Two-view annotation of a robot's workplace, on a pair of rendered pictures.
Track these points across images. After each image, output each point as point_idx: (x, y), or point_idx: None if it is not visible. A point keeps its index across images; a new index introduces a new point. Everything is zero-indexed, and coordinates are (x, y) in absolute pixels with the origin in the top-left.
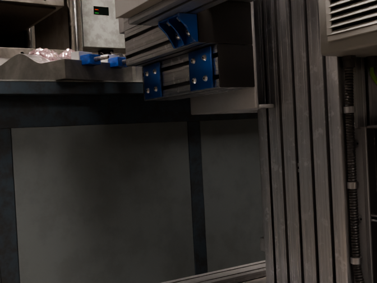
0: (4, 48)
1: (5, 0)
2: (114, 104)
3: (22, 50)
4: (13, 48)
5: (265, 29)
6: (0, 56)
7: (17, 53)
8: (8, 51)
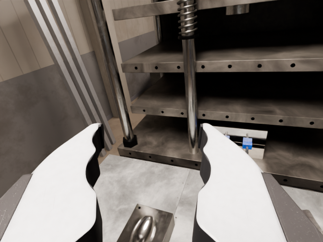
0: (291, 117)
1: (309, 70)
2: None
3: (313, 120)
4: (303, 117)
5: None
6: (286, 124)
7: (306, 122)
8: (295, 120)
